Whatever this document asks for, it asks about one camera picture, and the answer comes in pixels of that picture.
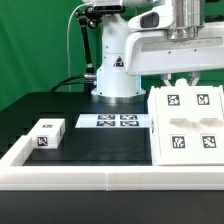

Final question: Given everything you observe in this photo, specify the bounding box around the white cabinet door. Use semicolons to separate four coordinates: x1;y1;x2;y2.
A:
157;90;191;163
191;87;224;164

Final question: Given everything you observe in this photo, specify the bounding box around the black cable bundle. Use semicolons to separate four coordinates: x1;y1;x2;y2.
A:
49;75;98;93

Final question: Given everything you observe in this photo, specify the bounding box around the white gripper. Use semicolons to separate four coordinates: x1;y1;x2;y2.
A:
125;13;224;86

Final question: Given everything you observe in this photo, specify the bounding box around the white cabinet body box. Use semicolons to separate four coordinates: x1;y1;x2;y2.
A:
148;79;224;166

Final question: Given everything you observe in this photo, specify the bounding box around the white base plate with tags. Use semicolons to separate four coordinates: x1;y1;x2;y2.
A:
75;114;149;128

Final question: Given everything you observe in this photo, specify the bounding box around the white cable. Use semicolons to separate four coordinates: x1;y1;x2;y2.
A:
66;3;86;92

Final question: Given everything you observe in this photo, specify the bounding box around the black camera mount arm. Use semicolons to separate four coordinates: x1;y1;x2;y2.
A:
74;5;102;81

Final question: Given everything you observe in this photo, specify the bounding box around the white cabinet top block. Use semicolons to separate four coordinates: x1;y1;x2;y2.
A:
28;118;65;149

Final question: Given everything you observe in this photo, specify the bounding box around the white U-shaped border frame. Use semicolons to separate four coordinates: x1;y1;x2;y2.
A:
0;135;224;191

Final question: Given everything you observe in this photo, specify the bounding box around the overhead camera bar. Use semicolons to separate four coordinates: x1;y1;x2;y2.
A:
87;5;126;14

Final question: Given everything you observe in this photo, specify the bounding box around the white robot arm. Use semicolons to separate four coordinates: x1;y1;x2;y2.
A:
82;0;224;102

